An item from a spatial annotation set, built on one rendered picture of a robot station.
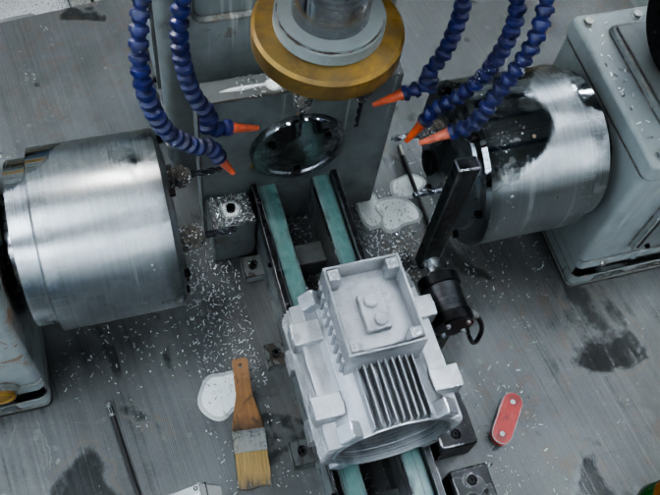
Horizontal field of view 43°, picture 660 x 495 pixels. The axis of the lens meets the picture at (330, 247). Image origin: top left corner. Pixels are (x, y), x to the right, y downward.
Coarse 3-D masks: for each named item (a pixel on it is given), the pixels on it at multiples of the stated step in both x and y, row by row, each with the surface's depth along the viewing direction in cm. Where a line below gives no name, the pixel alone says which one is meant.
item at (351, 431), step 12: (408, 276) 111; (300, 300) 108; (312, 300) 106; (444, 408) 101; (456, 408) 103; (336, 432) 100; (348, 432) 99; (360, 432) 100; (348, 444) 100; (336, 468) 110
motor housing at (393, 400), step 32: (288, 320) 110; (320, 320) 107; (320, 352) 106; (320, 384) 104; (352, 384) 102; (384, 384) 100; (416, 384) 103; (352, 416) 101; (384, 416) 100; (416, 416) 99; (320, 448) 104; (352, 448) 112; (384, 448) 113
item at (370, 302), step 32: (384, 256) 104; (320, 288) 105; (352, 288) 105; (384, 288) 106; (352, 320) 103; (384, 320) 101; (416, 320) 102; (352, 352) 98; (384, 352) 99; (416, 352) 103
